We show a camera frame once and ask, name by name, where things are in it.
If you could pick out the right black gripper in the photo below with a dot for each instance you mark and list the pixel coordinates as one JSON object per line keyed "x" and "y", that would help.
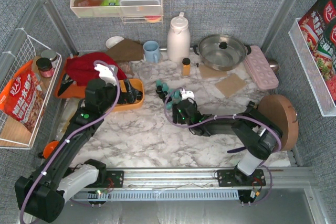
{"x": 171, "y": 98}

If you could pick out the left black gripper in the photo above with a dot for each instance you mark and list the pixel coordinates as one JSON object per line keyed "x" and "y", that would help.
{"x": 128, "y": 94}

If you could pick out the orange plastic storage basket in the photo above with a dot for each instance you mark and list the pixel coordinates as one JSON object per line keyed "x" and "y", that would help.
{"x": 137, "y": 84}

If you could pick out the red cloth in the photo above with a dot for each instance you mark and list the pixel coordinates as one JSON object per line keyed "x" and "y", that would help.
{"x": 81, "y": 69}

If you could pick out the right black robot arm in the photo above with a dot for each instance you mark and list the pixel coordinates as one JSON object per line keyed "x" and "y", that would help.
{"x": 259, "y": 135}

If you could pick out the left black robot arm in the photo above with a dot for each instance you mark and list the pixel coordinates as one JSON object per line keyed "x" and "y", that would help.
{"x": 44, "y": 193}

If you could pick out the teal coffee capsule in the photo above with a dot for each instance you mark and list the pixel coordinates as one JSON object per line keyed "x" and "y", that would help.
{"x": 174, "y": 96}
{"x": 161, "y": 86}

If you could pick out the black coffee capsule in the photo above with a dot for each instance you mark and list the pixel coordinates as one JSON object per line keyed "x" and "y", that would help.
{"x": 161, "y": 93}

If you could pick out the striped pink cloth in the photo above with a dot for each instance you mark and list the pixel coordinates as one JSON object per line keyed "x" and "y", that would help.
{"x": 126, "y": 68}

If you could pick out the small orange juice bottle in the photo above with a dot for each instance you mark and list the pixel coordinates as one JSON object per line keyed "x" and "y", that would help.
{"x": 186, "y": 66}

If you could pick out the brown cork coaster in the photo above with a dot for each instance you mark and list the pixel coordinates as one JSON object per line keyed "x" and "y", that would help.
{"x": 208, "y": 73}
{"x": 230, "y": 85}

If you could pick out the light blue mug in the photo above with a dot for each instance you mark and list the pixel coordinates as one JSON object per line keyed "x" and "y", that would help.
{"x": 152, "y": 52}

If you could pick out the orange plastic tray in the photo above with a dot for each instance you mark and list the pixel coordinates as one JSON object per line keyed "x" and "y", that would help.
{"x": 72, "y": 91}

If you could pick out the white small bowl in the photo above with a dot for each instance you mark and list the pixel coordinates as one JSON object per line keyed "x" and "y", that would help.
{"x": 112, "y": 41}

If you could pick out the black kitchen knife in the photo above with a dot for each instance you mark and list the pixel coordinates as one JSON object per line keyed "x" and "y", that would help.
{"x": 64, "y": 86}

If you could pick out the white thermos jug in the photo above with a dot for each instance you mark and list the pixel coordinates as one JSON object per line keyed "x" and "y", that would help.
{"x": 178, "y": 39}

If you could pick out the stainless steel pot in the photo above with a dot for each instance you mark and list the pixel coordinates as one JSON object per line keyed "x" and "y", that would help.
{"x": 221, "y": 52}

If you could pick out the silver lid jar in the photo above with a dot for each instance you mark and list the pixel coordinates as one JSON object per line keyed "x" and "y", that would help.
{"x": 49, "y": 54}

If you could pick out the dark lid glass jar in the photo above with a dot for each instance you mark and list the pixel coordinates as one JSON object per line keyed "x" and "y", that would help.
{"x": 45, "y": 67}

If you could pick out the pink egg tray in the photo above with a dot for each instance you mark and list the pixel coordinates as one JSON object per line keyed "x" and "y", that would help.
{"x": 259, "y": 69}

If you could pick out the orange plastic cup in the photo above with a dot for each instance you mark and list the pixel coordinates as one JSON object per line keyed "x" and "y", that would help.
{"x": 49, "y": 148}

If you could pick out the clear plastic food containers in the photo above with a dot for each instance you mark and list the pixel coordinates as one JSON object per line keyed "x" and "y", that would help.
{"x": 138, "y": 8}

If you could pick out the round wooden board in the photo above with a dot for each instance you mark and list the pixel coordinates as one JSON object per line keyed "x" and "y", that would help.
{"x": 281, "y": 112}

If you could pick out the red snack bag left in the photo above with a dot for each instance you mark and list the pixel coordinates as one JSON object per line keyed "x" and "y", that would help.
{"x": 21, "y": 99}

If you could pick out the red seasoning bag right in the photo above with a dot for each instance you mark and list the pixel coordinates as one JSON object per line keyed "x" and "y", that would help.
{"x": 313, "y": 25}

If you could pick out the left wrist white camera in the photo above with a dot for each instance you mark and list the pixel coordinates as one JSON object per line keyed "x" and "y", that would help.
{"x": 106, "y": 73}

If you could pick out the purple handled knife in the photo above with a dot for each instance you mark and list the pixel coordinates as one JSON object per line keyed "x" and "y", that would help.
{"x": 236, "y": 150}

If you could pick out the white wire basket right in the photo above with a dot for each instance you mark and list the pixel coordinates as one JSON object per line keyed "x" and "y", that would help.
{"x": 316, "y": 82}

